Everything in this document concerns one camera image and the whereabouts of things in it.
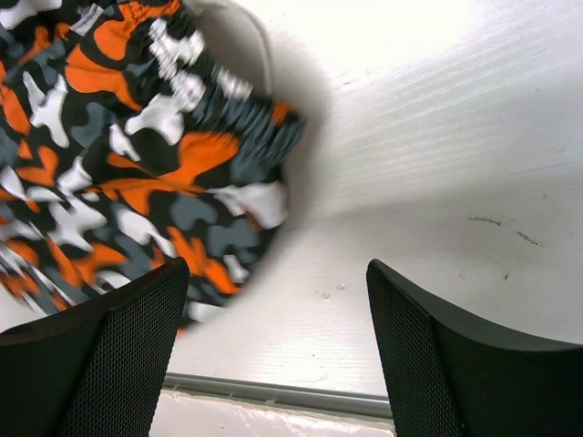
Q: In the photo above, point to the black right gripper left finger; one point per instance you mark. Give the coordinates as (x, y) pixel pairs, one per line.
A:
(95, 369)

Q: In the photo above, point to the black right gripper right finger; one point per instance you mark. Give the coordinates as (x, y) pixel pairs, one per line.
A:
(449, 372)

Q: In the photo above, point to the orange camouflage shorts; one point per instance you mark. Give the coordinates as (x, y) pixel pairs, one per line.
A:
(124, 145)

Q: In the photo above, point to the aluminium table edge rail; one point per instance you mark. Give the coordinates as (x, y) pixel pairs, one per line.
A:
(304, 398)

